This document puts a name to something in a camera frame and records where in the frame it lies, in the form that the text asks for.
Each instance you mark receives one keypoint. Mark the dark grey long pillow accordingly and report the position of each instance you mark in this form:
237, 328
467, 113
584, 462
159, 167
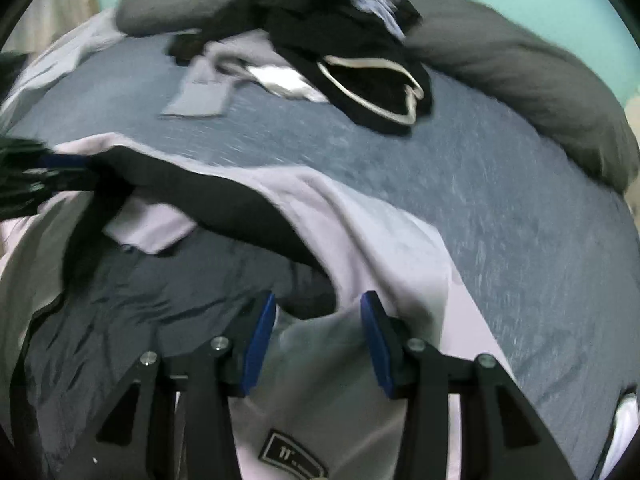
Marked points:
525, 85

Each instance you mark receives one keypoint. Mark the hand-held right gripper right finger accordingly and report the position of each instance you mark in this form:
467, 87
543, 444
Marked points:
377, 345

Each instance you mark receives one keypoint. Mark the small white garment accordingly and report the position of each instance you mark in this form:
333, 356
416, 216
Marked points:
285, 80

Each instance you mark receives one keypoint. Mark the light grey blanket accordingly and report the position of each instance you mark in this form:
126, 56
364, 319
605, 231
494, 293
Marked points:
65, 50

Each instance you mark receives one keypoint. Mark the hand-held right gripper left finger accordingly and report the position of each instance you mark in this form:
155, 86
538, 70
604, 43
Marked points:
257, 340

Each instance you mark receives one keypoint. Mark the blue patterned bed sheet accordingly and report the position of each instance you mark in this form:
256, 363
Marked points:
500, 210

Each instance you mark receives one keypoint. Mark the black garment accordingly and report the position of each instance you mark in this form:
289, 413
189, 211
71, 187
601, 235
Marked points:
300, 20

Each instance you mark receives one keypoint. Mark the light grey jacket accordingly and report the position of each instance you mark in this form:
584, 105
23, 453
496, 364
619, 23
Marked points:
380, 240

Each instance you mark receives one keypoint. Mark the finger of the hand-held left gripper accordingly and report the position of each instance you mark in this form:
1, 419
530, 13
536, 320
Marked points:
65, 181
65, 162

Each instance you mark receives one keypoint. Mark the folded white shirt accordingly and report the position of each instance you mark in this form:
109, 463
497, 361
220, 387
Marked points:
631, 425

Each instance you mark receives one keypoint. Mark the beige curtain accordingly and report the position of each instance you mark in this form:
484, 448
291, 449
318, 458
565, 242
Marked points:
55, 15

